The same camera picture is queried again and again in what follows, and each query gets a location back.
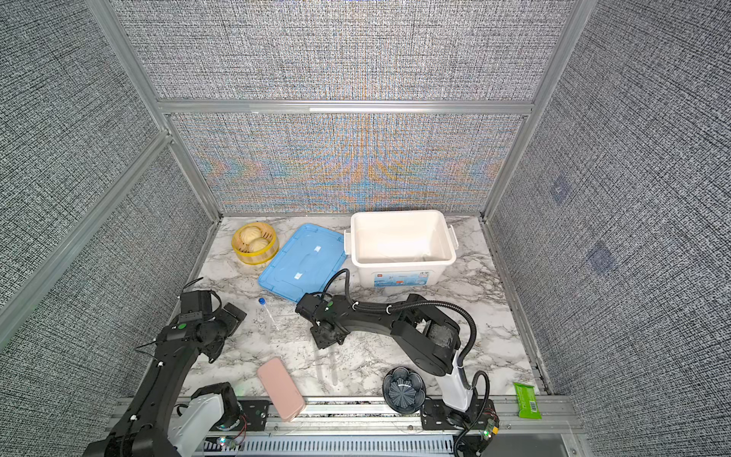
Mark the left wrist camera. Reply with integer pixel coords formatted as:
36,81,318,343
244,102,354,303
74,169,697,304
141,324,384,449
179,291,212,316

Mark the blue plastic box lid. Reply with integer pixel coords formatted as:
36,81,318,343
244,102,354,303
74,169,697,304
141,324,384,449
258,224,346,303

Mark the back steamed bun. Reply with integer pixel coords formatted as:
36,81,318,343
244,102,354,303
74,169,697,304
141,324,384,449
239,226,262,245

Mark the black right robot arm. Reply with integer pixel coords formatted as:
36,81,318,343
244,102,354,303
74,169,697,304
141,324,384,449
295,293,477,413

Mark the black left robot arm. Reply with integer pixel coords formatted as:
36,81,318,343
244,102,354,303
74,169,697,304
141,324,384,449
84,303,247,456

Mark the yellow bamboo steamer basket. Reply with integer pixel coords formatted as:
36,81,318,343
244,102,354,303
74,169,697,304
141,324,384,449
231,222,280,266

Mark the front steamed bun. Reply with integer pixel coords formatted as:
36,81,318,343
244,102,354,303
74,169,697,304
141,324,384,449
247,237,270,254

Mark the steamed bun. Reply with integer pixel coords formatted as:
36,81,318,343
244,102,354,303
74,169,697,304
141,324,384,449
247,237,270,254
239,226,262,245

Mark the white plastic storage box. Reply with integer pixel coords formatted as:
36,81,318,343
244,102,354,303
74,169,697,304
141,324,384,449
344,209,459,289

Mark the clear plastic test tube rack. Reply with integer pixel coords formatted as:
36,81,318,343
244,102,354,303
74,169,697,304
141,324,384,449
251,308,302,345

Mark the green wipes packet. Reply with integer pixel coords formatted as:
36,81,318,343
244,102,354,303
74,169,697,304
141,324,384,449
513,383,543,420

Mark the black flower-shaped dish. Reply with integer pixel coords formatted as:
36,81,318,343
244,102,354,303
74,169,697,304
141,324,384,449
382,367,426,415

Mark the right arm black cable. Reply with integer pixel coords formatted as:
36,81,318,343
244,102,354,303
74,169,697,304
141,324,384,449
319,268,491,435

